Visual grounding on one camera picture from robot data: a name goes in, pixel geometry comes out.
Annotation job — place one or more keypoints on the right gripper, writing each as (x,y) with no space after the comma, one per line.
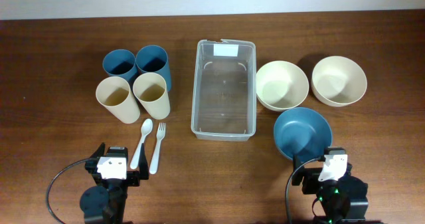
(311,177)

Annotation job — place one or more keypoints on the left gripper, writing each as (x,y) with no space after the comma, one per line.
(134,176)

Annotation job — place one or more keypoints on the blue bowl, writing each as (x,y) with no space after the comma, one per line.
(302,133)

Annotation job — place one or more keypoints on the beige cup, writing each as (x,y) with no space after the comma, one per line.
(151,91)
(114,94)

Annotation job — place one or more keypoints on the cream bowl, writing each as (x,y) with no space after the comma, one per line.
(281,85)
(338,81)

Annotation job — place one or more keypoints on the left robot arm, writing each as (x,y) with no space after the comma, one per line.
(105,202)

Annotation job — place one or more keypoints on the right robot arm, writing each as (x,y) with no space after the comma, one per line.
(342,196)

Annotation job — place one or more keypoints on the clear plastic container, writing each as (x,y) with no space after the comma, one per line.
(224,91)

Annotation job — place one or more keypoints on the white plastic spoon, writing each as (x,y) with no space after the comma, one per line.
(146,129)

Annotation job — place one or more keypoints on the white plastic fork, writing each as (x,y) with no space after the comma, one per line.
(161,131)

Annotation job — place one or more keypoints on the left blue cup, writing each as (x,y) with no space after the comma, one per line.
(121,62)

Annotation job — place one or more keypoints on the blue cup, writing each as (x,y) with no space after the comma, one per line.
(121,62)
(153,58)

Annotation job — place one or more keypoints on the right blue cup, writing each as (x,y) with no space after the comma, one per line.
(153,58)

